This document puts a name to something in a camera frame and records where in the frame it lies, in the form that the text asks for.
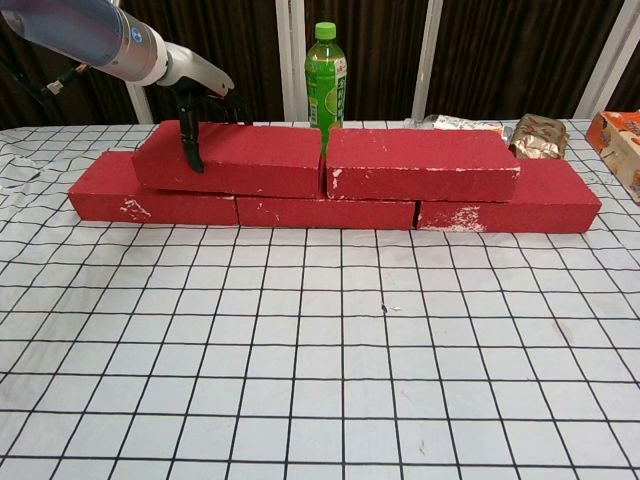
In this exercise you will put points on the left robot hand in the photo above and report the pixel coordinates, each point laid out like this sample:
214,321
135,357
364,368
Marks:
200,70

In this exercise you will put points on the white snack packet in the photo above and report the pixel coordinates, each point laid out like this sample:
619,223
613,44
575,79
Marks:
450,121

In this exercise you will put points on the orange biscuit box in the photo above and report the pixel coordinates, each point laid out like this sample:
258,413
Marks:
620,145

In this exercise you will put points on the green tea bottle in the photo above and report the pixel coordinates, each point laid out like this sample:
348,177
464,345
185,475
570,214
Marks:
325,90

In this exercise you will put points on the red brick white scuffed top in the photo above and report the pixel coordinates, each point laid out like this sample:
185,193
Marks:
425,160

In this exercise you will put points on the gold foil snack packet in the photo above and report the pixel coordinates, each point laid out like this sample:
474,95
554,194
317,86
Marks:
537,137

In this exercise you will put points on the white double partition post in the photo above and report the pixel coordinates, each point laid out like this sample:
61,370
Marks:
285,60

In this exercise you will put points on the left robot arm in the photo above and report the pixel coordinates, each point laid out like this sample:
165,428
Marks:
75,30

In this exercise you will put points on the white black checkered tablecloth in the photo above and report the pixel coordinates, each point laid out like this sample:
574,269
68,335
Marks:
320,375

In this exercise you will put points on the red foam brick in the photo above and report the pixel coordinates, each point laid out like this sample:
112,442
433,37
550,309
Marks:
550,205
100,200
250,155
325,212

